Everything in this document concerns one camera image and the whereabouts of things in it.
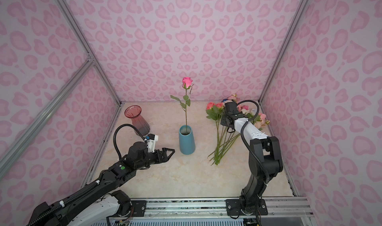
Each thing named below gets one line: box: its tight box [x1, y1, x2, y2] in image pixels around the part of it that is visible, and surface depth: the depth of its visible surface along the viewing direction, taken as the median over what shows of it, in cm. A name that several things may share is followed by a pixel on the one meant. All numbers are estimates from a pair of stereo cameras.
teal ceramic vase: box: [178, 124, 196, 155], surface depth 83 cm
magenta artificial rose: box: [170, 76, 193, 134], surface depth 73 cm
